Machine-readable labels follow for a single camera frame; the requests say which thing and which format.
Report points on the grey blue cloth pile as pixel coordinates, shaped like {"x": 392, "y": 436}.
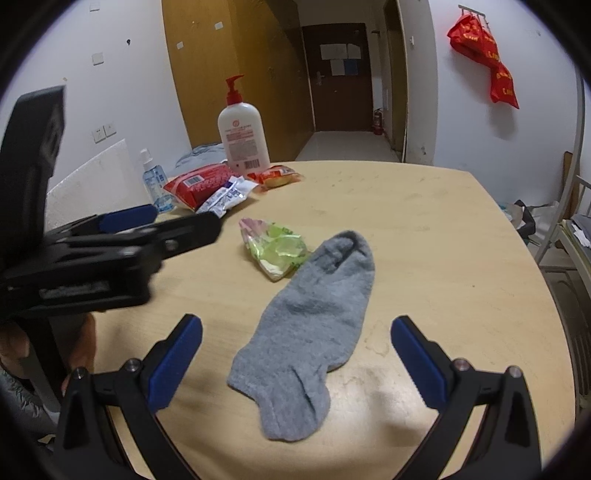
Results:
{"x": 203, "y": 154}

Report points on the red fire extinguisher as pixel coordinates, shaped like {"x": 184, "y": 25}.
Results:
{"x": 378, "y": 122}

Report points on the black bag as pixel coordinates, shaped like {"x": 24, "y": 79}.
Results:
{"x": 519, "y": 219}

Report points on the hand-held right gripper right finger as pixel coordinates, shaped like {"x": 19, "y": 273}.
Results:
{"x": 418, "y": 364}

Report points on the white lotion bottle red pump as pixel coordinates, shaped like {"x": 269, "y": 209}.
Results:
{"x": 244, "y": 134}

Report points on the wooden side door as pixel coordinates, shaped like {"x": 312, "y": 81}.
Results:
{"x": 396, "y": 69}

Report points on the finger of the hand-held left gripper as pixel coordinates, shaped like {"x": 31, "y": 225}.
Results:
{"x": 189, "y": 230}
{"x": 129, "y": 219}

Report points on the red snack packet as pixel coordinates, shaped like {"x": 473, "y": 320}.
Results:
{"x": 198, "y": 182}

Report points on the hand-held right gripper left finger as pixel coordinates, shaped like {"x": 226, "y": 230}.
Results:
{"x": 178, "y": 360}

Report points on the green snack packet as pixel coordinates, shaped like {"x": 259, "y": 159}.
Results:
{"x": 277, "y": 251}

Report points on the orange snack packet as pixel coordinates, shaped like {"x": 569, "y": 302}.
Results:
{"x": 277, "y": 176}

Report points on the metal wall hook rack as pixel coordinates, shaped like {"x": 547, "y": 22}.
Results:
{"x": 473, "y": 11}

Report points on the red printed bag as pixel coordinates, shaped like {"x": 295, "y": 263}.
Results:
{"x": 504, "y": 85}
{"x": 475, "y": 39}

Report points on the blue paper notices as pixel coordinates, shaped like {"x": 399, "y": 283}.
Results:
{"x": 344, "y": 67}

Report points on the person's left hand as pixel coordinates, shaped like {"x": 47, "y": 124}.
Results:
{"x": 85, "y": 341}

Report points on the white blue sachet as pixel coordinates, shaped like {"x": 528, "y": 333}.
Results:
{"x": 221, "y": 201}
{"x": 242, "y": 185}

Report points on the grey sock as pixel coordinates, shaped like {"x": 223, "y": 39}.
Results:
{"x": 314, "y": 314}

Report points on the clear hand sanitizer bottle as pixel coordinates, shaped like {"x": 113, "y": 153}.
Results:
{"x": 154, "y": 182}

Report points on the wooden wardrobe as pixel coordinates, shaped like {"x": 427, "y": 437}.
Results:
{"x": 231, "y": 55}

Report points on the white foam box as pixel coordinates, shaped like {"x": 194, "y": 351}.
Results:
{"x": 92, "y": 184}

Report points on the white paper notices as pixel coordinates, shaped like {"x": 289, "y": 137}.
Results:
{"x": 340, "y": 51}

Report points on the dark brown door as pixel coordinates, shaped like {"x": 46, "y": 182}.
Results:
{"x": 344, "y": 101}

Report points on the leaning wooden boards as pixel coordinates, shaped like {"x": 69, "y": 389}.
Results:
{"x": 569, "y": 173}

